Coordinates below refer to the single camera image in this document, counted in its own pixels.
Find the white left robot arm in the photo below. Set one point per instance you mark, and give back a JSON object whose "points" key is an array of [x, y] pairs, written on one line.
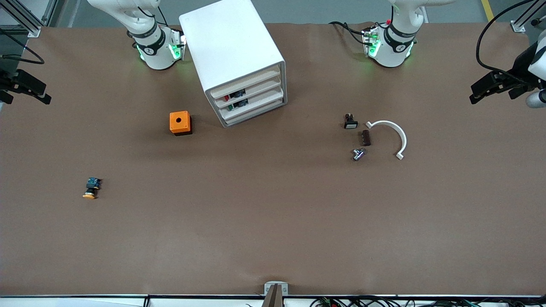
{"points": [[390, 53]]}

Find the aluminium frame profile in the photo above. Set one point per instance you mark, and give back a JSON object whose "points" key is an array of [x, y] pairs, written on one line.
{"points": [[522, 19], [25, 17]]}

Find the silver key switch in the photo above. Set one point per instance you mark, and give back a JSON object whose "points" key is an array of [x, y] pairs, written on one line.
{"points": [[358, 154]]}

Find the brown terminal block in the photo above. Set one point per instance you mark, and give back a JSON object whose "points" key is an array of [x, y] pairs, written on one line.
{"points": [[365, 137]]}

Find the white drawer holding green button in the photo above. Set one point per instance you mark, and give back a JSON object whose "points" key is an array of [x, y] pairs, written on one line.
{"points": [[260, 102]]}

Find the green push button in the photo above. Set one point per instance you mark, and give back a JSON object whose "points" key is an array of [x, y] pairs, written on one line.
{"points": [[239, 104]]}

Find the white drawer cabinet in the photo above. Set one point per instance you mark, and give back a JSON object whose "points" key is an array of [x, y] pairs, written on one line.
{"points": [[228, 40]]}

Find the red push button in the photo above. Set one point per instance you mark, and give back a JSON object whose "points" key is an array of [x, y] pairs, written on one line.
{"points": [[235, 94]]}

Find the black switch with white face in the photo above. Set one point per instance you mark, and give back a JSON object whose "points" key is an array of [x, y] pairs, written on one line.
{"points": [[350, 122]]}

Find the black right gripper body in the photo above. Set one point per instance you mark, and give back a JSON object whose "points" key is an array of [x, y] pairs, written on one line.
{"points": [[7, 82]]}

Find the white curved bracket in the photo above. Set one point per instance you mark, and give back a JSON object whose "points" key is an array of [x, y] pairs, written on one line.
{"points": [[399, 132]]}

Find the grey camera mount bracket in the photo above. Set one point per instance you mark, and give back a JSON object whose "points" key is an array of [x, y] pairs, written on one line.
{"points": [[276, 291]]}

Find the orange button box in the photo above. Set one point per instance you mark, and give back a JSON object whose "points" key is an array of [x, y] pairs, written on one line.
{"points": [[179, 121]]}

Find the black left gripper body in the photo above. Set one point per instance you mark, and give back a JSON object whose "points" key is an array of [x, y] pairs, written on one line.
{"points": [[518, 68]]}

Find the yellow push button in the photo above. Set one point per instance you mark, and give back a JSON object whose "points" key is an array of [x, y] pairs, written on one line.
{"points": [[91, 188]]}

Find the white empty drawer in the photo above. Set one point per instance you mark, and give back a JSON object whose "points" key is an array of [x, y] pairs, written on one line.
{"points": [[260, 112], [251, 79]]}

